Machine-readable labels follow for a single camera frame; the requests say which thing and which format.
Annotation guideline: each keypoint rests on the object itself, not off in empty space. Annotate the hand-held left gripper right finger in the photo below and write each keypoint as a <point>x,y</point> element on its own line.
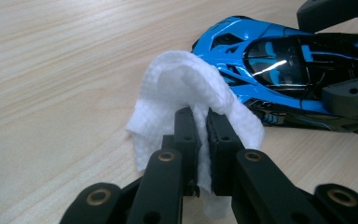
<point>222,133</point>

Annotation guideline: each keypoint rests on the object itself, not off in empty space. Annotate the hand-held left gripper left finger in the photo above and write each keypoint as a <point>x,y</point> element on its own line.
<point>185,130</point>

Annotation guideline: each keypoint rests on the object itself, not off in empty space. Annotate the white wet wipe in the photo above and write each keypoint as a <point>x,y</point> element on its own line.
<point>180,81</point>

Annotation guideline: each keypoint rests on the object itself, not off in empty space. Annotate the blue and black toy car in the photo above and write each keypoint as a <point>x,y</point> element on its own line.
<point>273,62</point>

